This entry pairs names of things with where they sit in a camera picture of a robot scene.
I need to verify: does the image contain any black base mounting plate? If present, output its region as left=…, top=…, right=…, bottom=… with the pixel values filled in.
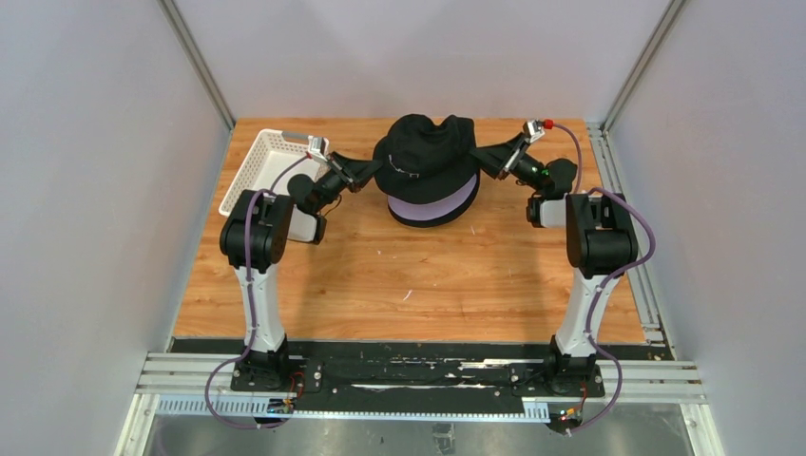
left=169, top=338, right=675, bottom=417

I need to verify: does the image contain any white perforated plastic basket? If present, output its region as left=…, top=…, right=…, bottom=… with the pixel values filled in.
left=218, top=129, right=329, bottom=217

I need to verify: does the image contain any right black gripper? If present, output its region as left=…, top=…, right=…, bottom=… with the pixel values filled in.
left=467, top=133, right=546, bottom=196

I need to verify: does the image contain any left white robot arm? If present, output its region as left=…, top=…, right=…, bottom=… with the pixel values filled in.
left=220, top=152, right=382, bottom=392

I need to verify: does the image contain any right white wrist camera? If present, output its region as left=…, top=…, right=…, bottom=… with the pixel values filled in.
left=523, top=119, right=546, bottom=144

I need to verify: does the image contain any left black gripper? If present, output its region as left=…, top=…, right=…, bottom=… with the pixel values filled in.
left=311, top=153, right=383, bottom=214

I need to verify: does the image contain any beige bucket hat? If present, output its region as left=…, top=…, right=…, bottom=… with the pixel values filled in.
left=387, top=181, right=480, bottom=228

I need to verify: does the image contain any cream straw-coloured bucket hat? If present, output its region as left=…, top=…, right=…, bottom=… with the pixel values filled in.
left=373, top=114, right=479, bottom=204

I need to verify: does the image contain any white slotted cable duct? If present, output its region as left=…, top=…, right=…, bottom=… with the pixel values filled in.
left=156, top=394, right=551, bottom=424

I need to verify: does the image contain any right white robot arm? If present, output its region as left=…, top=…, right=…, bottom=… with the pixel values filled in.
left=471, top=134, right=643, bottom=396

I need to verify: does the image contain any lavender bucket hat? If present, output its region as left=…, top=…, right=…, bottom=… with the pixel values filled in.
left=387, top=175, right=479, bottom=222

